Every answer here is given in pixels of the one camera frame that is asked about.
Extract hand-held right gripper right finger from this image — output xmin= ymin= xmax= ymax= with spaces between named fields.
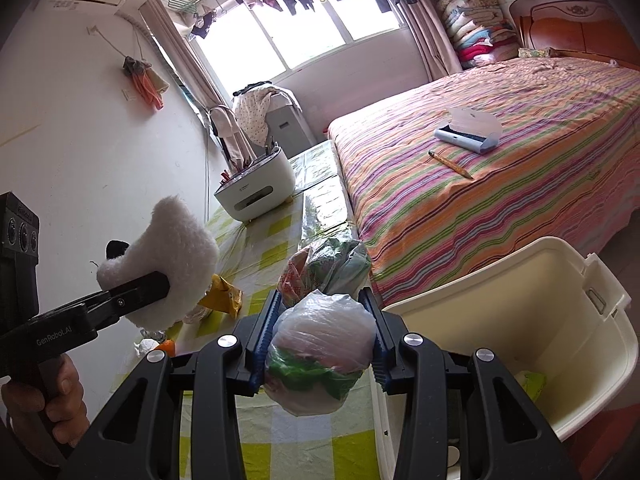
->
xmin=357 ymin=286 xmax=581 ymax=480

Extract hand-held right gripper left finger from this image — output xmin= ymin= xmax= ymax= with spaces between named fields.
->
xmin=87 ymin=287 xmax=283 ymax=480

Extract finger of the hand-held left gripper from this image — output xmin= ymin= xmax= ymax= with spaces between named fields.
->
xmin=65 ymin=271 xmax=172 ymax=333

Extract white green plastic bag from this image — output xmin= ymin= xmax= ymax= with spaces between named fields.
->
xmin=264 ymin=290 xmax=377 ymax=416

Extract green white plush toy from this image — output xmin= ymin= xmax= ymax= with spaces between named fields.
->
xmin=96 ymin=194 xmax=219 ymax=328

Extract cream plastic bin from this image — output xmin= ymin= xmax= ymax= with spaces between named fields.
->
xmin=372 ymin=236 xmax=638 ymax=480

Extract person's left hand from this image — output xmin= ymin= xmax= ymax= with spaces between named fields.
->
xmin=0 ymin=355 xmax=91 ymax=466

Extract yellow snack packet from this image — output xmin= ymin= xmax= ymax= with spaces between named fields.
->
xmin=197 ymin=274 xmax=244 ymax=318

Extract red white snack packet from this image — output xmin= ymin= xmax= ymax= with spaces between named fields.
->
xmin=279 ymin=247 xmax=313 ymax=306

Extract clear green printed plastic bag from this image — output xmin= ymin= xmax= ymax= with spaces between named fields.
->
xmin=300 ymin=236 xmax=373 ymax=297

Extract white desktop organizer box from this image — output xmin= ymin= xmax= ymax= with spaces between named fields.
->
xmin=214 ymin=145 xmax=297 ymax=222

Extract bunch of pens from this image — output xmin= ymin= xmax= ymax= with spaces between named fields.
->
xmin=217 ymin=142 xmax=283 ymax=186

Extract pale green wrapper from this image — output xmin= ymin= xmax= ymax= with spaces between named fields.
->
xmin=515 ymin=370 xmax=548 ymax=401

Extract pale hanging garment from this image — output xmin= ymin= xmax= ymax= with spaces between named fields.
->
xmin=209 ymin=105 xmax=256 ymax=166

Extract yellow pencil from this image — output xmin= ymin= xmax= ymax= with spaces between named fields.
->
xmin=428 ymin=150 xmax=475 ymax=180

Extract bed with striped sheet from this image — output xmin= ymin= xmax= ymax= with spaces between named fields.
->
xmin=327 ymin=55 xmax=640 ymax=306

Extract white air cooler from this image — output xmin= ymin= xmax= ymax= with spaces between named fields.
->
xmin=265 ymin=100 xmax=318 ymax=148

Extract orange grey hanging cloths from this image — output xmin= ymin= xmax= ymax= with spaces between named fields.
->
xmin=122 ymin=56 xmax=170 ymax=111

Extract white dotted cloth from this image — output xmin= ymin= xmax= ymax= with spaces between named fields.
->
xmin=232 ymin=85 xmax=301 ymax=146

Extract blue white pencil case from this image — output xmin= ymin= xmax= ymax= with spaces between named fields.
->
xmin=433 ymin=106 xmax=502 ymax=155

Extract black folded cloth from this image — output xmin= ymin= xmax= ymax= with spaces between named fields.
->
xmin=232 ymin=80 xmax=273 ymax=97

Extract beige curtain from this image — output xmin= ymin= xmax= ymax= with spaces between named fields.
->
xmin=395 ymin=0 xmax=463 ymax=83
xmin=139 ymin=0 xmax=226 ymax=126

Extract dark garment on hanger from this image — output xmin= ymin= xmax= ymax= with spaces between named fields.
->
xmin=189 ymin=7 xmax=219 ymax=40

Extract window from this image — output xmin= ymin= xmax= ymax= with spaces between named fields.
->
xmin=192 ymin=0 xmax=406 ymax=83

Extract stack of folded quilts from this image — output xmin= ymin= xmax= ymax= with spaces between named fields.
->
xmin=434 ymin=0 xmax=518 ymax=70

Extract wooden bed headboard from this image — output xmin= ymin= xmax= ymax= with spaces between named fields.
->
xmin=509 ymin=0 xmax=640 ymax=68

